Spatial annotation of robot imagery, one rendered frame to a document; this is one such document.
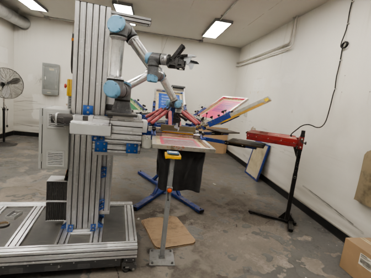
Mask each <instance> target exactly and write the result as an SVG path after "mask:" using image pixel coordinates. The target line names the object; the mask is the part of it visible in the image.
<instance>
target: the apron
mask: <svg viewBox="0 0 371 278"><path fill-rule="evenodd" d="M354 199H355V200H357V201H358V202H360V203H361V204H364V205H366V206H368V207H370V208H371V150H370V151H367V152H366V154H364V158H363V163H362V168H361V173H360V176H359V181H358V185H357V190H356V193H355V196H354Z"/></svg>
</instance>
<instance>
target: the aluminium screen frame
mask: <svg viewBox="0 0 371 278"><path fill-rule="evenodd" d="M162 136H171V137H183V138H193V136H190V135H178V134H172V133H162ZM198 141H200V142H201V143H202V144H203V145H204V146H205V147H206V148H203V147H191V146H178V145H165V144H158V143H157V142H156V136H154V135H152V148H159V149H172V150H179V151H192V152H205V153H215V152H216V149H215V148H214V147H213V146H211V145H210V144H209V143H207V141H205V140H201V139H199V140H198Z"/></svg>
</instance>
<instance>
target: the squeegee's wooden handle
mask: <svg viewBox="0 0 371 278"><path fill-rule="evenodd" d="M174 126H176V125H166V124H161V131H163V130H167V131H177V130H178V129H176V128H174ZM195 131H196V127H188V126H179V132H190V133H193V134H195Z"/></svg>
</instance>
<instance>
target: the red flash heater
mask: <svg viewBox="0 0 371 278"><path fill-rule="evenodd" d="M276 135H278V136H276ZM246 136H247V138H246V139H247V140H254V141H260V142H267V143H273V144H278V145H284V146H290V147H296V146H297V147H299V143H300V137H299V138H298V137H296V136H292V137H290V135H284V134H279V133H272V132H265V131H258V130H250V131H248V132H247V135H246Z"/></svg>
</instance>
